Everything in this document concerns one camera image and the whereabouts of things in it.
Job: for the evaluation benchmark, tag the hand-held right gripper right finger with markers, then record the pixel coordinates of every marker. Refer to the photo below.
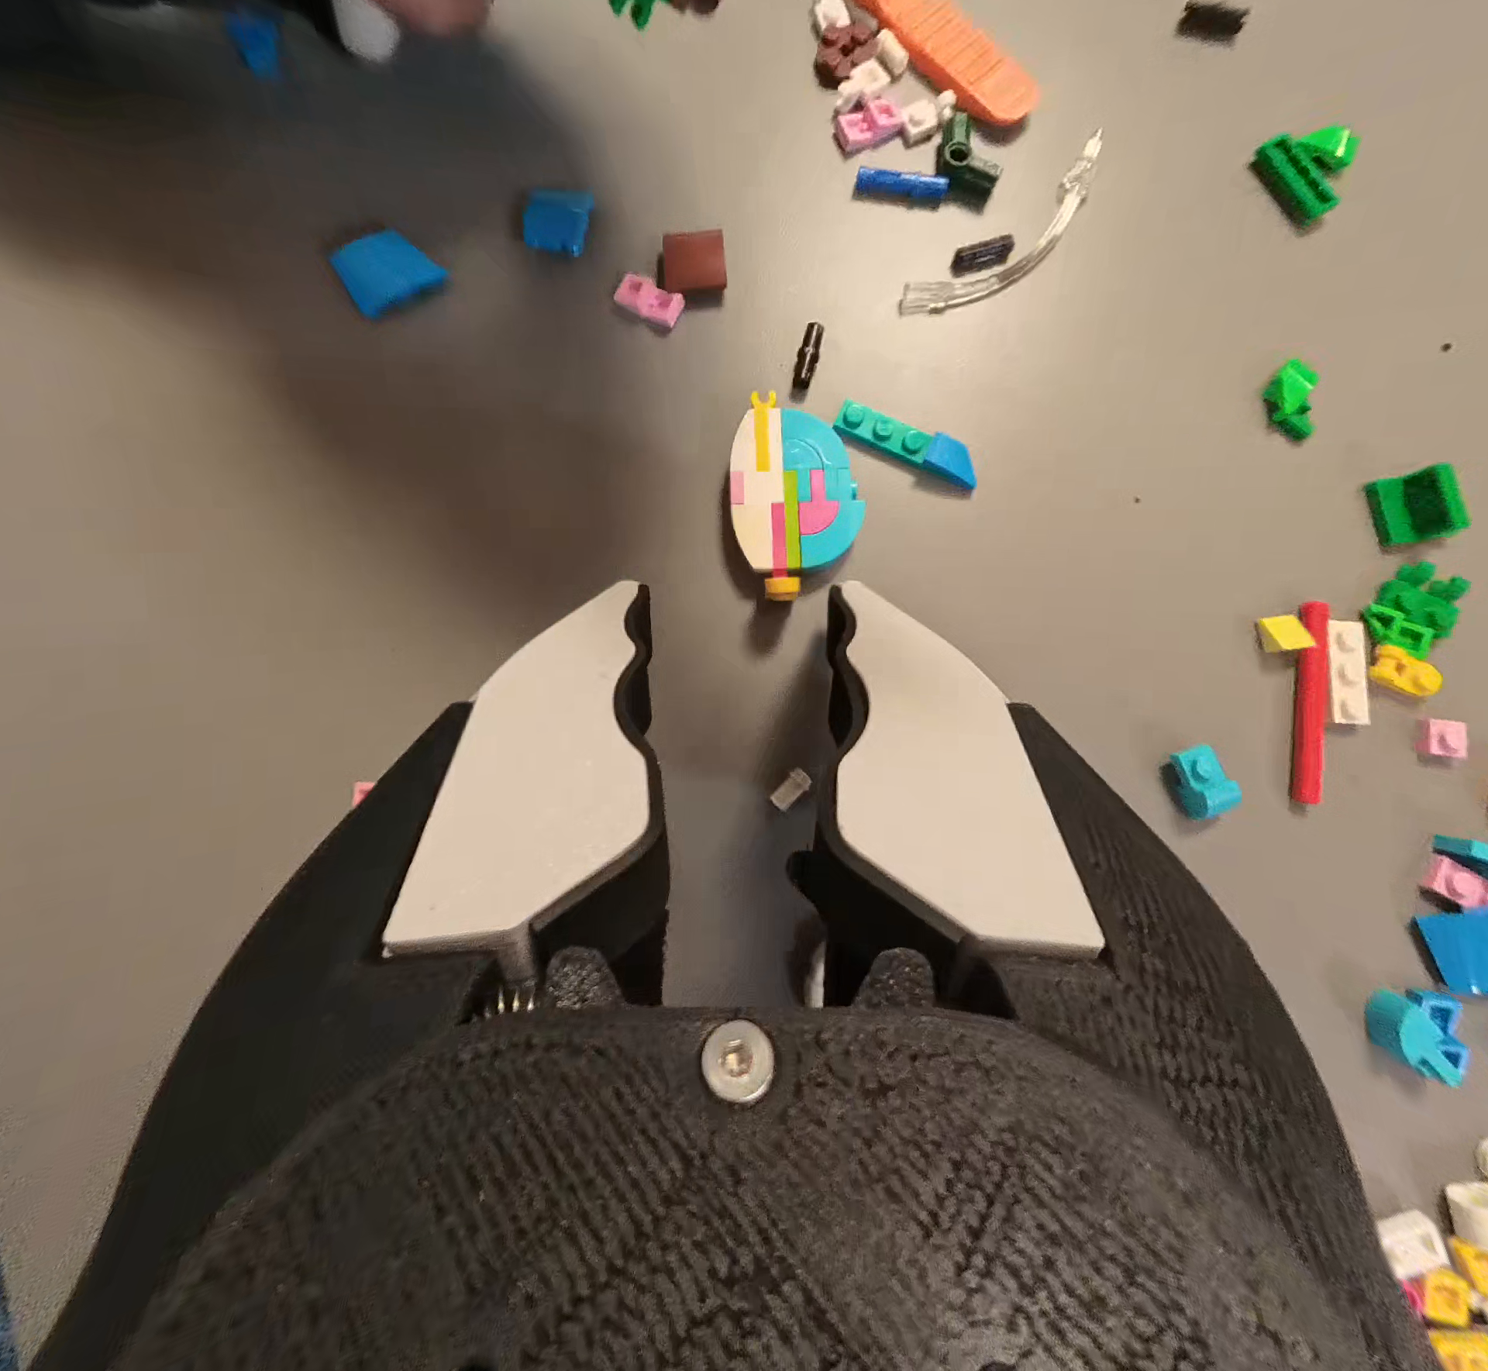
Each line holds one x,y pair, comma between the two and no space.
952,801

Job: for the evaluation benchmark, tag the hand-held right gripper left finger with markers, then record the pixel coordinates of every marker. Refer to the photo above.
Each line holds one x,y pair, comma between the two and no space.
534,801

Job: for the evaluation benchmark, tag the teal oval lego assembly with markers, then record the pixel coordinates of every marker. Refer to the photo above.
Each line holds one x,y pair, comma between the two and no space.
802,500

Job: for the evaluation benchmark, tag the small blue lego piece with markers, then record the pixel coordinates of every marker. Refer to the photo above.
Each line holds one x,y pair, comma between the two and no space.
256,43

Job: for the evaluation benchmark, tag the small white lego cylinder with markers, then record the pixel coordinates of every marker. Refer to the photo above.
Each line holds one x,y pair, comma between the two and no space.
790,790

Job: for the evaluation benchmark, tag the blue curved lego piece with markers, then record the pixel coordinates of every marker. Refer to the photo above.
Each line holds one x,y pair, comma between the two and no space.
556,223
387,275

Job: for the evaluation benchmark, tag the teal lego plate assembly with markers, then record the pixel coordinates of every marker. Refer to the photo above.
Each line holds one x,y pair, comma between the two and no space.
896,440

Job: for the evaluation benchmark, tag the pile of loose lego pieces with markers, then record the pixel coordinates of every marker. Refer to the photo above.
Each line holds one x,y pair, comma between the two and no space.
1309,697

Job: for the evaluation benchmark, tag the brown curved lego piece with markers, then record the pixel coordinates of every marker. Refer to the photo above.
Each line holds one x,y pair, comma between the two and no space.
695,261

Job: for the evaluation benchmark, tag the short black lego pin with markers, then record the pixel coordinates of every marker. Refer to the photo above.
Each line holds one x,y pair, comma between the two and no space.
809,354

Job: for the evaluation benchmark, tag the dark brown lego piece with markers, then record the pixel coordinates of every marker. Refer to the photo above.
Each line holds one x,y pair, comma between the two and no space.
842,56

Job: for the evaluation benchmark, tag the pink lego plate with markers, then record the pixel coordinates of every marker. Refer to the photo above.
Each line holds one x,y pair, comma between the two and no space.
865,127

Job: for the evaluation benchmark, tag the green lego wedge piece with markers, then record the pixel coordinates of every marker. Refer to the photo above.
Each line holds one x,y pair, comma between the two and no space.
1290,395

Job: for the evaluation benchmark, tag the green lego panel piece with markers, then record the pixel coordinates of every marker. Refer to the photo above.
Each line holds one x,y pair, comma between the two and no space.
1412,511

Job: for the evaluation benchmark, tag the long black lego pin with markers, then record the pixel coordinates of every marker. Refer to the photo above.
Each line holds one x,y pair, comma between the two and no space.
982,255

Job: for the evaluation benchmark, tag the clear lego tube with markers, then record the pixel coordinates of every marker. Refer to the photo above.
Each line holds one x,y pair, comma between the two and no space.
1035,255

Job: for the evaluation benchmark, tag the blue lego axle pin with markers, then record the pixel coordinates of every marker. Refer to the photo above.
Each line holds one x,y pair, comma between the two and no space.
900,189

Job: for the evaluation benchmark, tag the orange lego brick separator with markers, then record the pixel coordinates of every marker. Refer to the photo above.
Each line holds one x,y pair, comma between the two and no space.
930,23

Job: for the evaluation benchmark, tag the dark green lego connector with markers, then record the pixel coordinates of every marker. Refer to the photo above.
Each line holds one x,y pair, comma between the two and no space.
965,162

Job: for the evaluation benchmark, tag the green lego slope piece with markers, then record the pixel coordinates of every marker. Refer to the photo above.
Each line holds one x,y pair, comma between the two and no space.
1290,174

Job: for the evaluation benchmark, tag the black lego piece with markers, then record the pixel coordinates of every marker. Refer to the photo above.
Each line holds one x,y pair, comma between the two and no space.
1211,21

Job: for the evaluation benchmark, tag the teal lego bracket piece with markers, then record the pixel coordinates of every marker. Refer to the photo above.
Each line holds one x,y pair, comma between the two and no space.
1197,784

